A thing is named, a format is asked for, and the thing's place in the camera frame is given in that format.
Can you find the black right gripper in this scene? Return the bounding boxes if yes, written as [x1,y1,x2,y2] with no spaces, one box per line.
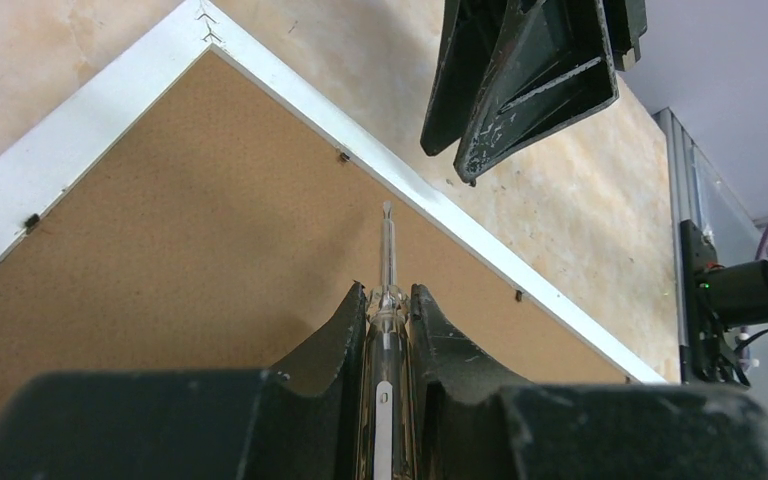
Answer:
[420,0,648,184]

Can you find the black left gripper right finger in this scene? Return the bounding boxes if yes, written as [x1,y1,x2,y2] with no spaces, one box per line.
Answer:
[410,284,768,479]

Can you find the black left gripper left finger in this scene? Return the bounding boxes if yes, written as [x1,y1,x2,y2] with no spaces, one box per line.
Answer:
[0,284,367,479]

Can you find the silver screwdriver tool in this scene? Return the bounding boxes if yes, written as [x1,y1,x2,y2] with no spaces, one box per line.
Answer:
[353,201,417,479]

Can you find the white picture frame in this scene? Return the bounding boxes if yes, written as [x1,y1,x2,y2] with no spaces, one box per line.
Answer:
[0,1,662,384]

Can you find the brown frame backing board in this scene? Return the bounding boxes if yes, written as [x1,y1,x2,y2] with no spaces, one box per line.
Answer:
[0,53,624,412]

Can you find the aluminium front rail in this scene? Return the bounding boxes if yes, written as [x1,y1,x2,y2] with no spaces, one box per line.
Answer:
[653,108,768,410]

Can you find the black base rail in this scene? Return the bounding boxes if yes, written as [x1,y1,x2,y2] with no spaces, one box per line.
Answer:
[678,219,751,390]

